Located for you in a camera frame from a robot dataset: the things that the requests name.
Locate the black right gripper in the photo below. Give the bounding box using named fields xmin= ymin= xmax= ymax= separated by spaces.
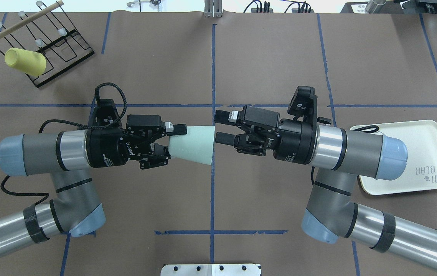
xmin=215 ymin=105 xmax=318 ymax=164

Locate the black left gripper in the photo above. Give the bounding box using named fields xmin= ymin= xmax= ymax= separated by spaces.
xmin=86 ymin=115 xmax=187 ymax=169

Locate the pale green plastic cup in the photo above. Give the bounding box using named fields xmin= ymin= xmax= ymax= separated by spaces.
xmin=168 ymin=125 xmax=215 ymax=165

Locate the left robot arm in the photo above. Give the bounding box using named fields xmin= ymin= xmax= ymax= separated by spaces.
xmin=0 ymin=115 xmax=188 ymax=257

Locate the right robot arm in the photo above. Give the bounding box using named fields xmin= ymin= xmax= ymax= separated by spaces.
xmin=214 ymin=105 xmax=437 ymax=270

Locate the yellow plastic cup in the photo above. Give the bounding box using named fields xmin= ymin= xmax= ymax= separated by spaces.
xmin=4 ymin=48 xmax=46 ymax=77

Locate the metal cup on desk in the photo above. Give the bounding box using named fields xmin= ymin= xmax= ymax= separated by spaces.
xmin=364 ymin=0 xmax=387 ymax=14

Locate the cream plastic tray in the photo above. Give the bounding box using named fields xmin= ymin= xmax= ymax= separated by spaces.
xmin=350 ymin=120 xmax=437 ymax=196

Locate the white metal mounting plate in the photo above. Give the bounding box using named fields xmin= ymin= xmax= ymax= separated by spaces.
xmin=160 ymin=263 xmax=262 ymax=276

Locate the brown paper table cover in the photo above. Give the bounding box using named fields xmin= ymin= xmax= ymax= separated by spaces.
xmin=0 ymin=10 xmax=437 ymax=276

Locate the wooden dowel rod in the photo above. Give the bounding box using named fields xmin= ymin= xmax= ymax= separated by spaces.
xmin=0 ymin=0 xmax=64 ymax=39

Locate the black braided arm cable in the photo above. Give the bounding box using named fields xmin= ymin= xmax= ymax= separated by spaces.
xmin=0 ymin=83 xmax=127 ymax=205

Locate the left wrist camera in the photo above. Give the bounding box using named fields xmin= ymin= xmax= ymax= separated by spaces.
xmin=88 ymin=99 xmax=119 ymax=127

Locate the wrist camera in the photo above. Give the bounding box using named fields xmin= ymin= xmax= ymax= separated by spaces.
xmin=88 ymin=99 xmax=119 ymax=127
xmin=287 ymin=86 xmax=318 ymax=124

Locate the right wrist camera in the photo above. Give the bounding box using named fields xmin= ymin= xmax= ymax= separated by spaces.
xmin=287 ymin=86 xmax=318 ymax=124

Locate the aluminium frame post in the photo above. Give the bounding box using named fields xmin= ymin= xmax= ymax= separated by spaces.
xmin=204 ymin=0 xmax=223 ymax=18

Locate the black wire cup rack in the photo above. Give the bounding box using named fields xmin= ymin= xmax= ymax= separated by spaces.
xmin=0 ymin=0 xmax=94 ymax=89

